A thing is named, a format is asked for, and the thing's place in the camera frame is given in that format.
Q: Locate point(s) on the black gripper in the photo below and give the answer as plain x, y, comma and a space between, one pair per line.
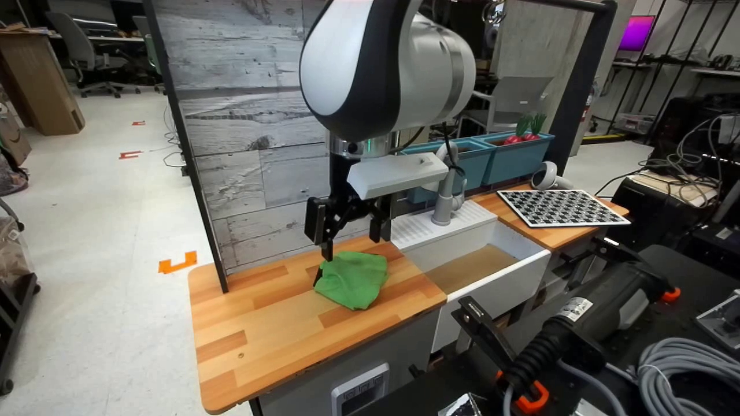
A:
346, 198

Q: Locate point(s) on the green cloth towel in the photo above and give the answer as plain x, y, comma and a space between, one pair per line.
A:
355, 280

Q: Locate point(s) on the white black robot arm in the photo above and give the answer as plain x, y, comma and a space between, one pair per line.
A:
371, 62

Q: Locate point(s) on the grey counter base cabinet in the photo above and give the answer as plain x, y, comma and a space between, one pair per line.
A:
400, 338

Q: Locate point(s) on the teal plastic bin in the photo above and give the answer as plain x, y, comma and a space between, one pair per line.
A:
516, 163
474, 163

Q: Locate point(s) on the white outlet panel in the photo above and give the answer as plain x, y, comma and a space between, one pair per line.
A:
360, 393

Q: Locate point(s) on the white sink basin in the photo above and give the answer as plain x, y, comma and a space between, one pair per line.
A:
509, 290

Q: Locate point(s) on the black bar clamp orange pad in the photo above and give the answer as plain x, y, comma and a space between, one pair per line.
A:
493, 338

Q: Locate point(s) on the red items in bin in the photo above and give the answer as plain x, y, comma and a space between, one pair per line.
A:
520, 139

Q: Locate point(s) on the green item in bin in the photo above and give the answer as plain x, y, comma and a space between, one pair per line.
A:
532, 126

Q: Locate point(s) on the black white checkerboard board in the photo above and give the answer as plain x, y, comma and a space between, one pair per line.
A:
563, 208

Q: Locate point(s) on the dark computer monitor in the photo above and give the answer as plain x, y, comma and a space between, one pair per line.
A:
463, 19

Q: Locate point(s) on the black equipment box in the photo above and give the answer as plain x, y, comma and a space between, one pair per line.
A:
656, 216

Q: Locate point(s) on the grey office chair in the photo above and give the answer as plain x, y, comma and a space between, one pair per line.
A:
78, 47

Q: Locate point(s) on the light wooden cabinet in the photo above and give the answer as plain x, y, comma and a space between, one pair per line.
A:
43, 85

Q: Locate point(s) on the monitor with magenta screen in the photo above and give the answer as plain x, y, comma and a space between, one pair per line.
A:
637, 33

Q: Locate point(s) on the black cart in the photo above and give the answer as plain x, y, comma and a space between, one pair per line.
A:
15, 308

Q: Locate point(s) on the clear plastic box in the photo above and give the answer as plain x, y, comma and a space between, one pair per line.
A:
724, 319

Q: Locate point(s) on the slanted black frame post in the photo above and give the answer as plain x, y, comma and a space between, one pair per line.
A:
184, 131

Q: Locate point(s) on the small white camera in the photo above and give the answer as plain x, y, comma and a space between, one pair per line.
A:
549, 177

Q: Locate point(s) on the wide black frame post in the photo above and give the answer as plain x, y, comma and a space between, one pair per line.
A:
582, 85

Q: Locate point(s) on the black cylindrical mount white label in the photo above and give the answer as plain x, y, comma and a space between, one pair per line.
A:
608, 304

